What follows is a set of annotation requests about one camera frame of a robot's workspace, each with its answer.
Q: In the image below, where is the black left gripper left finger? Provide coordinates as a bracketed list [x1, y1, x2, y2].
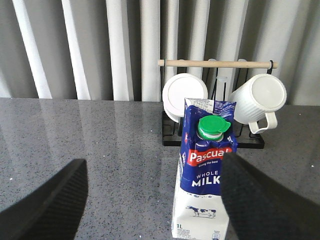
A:
[0, 158, 88, 240]

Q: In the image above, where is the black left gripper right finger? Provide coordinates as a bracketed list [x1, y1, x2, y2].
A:
[220, 153, 320, 240]

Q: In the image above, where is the blue white milk carton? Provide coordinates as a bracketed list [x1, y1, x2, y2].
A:
[171, 98, 238, 240]

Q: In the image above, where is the white ribbed hanging mug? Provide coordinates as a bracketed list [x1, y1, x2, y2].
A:
[228, 73, 287, 134]

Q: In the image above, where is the black rack with wooden bar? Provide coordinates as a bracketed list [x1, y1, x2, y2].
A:
[158, 59, 279, 147]

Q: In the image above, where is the white smiley hanging mug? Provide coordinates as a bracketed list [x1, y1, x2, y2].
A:
[162, 73, 208, 123]

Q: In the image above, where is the grey curtain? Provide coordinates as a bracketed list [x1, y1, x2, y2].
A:
[0, 0, 320, 106]

